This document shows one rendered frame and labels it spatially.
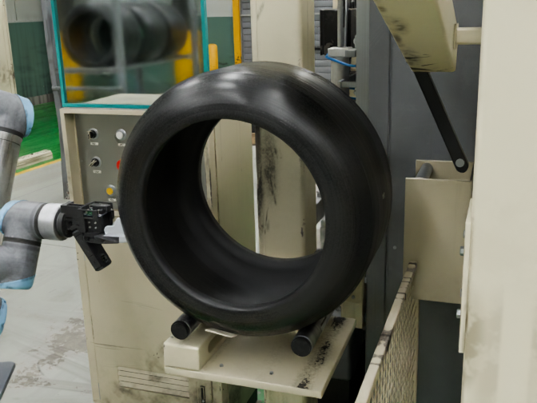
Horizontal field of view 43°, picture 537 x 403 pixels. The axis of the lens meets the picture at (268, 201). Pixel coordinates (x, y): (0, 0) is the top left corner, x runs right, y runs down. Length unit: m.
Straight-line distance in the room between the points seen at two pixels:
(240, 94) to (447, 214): 0.57
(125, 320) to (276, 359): 1.06
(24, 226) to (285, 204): 0.64
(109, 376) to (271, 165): 1.28
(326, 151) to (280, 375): 0.53
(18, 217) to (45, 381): 1.64
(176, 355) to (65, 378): 1.75
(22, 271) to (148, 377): 1.01
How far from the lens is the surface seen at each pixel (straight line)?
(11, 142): 2.12
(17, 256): 1.75
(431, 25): 1.19
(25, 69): 12.61
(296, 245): 1.78
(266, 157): 1.74
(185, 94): 1.38
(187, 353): 1.57
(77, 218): 1.70
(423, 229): 1.62
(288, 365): 1.59
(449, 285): 1.67
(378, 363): 1.21
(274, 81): 1.33
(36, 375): 3.37
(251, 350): 1.66
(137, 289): 2.49
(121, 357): 2.65
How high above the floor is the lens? 1.59
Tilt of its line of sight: 16 degrees down
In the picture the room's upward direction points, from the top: 2 degrees counter-clockwise
